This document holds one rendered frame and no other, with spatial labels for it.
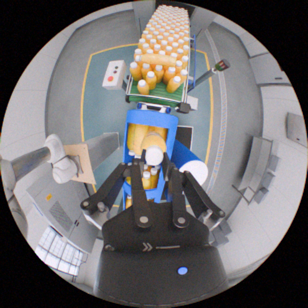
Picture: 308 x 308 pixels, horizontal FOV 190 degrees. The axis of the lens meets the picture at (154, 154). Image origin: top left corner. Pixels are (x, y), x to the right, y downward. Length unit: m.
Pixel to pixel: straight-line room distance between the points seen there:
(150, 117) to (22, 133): 2.87
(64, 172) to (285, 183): 3.87
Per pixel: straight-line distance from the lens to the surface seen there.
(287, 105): 3.41
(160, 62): 0.60
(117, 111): 1.76
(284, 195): 3.36
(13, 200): 0.53
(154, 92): 0.79
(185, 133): 1.61
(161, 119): 0.43
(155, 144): 0.24
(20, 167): 0.59
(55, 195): 1.98
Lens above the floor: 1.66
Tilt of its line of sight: 71 degrees down
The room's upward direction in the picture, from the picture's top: 176 degrees clockwise
